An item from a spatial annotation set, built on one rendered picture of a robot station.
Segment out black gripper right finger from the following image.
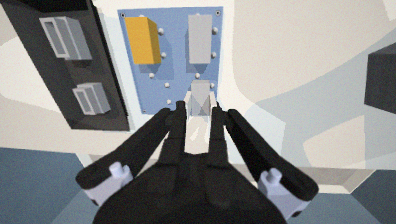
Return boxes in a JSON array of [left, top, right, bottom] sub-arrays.
[[204, 91, 319, 220]]

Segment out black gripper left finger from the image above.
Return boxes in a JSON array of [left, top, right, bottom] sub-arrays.
[[75, 91, 192, 208]]

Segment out yellow-orange block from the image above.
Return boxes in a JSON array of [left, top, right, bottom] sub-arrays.
[[124, 17, 161, 64]]

